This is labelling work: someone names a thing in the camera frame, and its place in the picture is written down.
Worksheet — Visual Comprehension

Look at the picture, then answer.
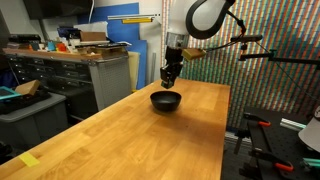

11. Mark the orange handled clamp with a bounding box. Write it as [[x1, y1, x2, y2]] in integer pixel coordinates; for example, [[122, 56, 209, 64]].
[[243, 112, 271, 127]]

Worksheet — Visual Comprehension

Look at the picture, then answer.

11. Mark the teal tablet case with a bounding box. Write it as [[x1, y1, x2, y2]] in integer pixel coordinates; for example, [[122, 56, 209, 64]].
[[0, 86, 20, 100]]

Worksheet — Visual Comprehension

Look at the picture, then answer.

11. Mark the grey storage bin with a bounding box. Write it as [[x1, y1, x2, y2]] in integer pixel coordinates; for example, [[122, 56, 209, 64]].
[[0, 93, 68, 150]]

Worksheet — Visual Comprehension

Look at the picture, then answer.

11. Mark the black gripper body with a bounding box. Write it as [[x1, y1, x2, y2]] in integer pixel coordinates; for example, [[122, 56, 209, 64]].
[[160, 47, 183, 80]]

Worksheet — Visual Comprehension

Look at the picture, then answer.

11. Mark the wooden block on wrist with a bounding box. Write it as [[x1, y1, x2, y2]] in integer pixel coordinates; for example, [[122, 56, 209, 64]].
[[182, 48, 206, 61]]

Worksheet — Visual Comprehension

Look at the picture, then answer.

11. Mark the small green cube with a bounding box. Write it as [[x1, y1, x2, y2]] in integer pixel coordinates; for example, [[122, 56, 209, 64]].
[[161, 82, 171, 89]]

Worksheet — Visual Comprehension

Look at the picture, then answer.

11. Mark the grey tool cabinet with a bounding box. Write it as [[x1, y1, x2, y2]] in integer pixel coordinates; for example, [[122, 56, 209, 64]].
[[4, 48, 131, 120]]

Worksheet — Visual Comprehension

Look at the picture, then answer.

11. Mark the blue foam board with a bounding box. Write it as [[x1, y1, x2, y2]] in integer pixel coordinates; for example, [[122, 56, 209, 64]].
[[91, 3, 147, 89]]

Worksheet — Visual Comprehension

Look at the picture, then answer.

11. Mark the yellow sticky note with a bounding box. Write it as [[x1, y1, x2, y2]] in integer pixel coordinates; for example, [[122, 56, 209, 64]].
[[19, 152, 40, 167]]

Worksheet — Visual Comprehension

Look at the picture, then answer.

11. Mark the cardboard box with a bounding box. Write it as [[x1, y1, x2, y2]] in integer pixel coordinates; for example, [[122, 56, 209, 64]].
[[80, 31, 106, 41]]

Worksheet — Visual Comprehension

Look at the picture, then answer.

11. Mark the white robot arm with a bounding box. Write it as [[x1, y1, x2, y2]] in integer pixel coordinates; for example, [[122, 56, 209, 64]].
[[160, 0, 235, 89]]

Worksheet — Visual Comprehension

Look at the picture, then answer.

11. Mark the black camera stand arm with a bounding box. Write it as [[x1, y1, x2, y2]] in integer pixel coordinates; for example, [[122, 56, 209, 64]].
[[229, 34, 320, 71]]

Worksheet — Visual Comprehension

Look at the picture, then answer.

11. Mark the black bowl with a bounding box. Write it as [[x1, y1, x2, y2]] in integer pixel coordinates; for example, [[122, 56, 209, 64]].
[[150, 91, 182, 112]]

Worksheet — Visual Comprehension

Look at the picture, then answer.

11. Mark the aluminium extrusion bar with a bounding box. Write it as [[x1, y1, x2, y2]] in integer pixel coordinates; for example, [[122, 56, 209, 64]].
[[280, 118, 305, 132]]

